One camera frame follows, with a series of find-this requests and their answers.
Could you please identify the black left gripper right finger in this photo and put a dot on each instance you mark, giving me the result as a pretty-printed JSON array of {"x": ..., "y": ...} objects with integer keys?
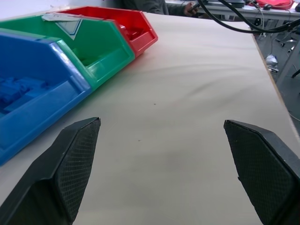
[{"x": 260, "y": 168}]

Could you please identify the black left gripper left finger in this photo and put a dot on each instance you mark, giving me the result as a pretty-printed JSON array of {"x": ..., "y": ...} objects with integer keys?
[{"x": 70, "y": 168}]

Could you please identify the blue blocks pile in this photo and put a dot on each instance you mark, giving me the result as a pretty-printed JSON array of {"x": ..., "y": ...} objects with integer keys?
[{"x": 21, "y": 90}]

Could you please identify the blue plastic bin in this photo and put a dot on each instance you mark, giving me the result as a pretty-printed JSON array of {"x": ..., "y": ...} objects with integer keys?
[{"x": 35, "y": 93}]

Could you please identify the green plastic bin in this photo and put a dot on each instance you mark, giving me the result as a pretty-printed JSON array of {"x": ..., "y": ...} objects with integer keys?
[{"x": 98, "y": 54}]

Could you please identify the white label on bin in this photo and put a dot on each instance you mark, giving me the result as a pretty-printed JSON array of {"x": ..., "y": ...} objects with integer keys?
[{"x": 63, "y": 22}]

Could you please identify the red block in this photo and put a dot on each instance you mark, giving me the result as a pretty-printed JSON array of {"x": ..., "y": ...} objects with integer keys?
[{"x": 132, "y": 31}]

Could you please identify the red plastic bin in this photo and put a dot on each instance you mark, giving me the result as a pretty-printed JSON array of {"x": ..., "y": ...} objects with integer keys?
[{"x": 138, "y": 30}]

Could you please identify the grey background desk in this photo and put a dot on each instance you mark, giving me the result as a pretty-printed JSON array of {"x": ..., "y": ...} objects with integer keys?
[{"x": 234, "y": 9}]

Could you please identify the red bag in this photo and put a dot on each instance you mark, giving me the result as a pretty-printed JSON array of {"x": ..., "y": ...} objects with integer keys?
[{"x": 274, "y": 3}]

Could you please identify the person in dark jacket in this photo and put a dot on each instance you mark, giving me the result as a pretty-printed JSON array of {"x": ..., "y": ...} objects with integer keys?
[{"x": 164, "y": 7}]

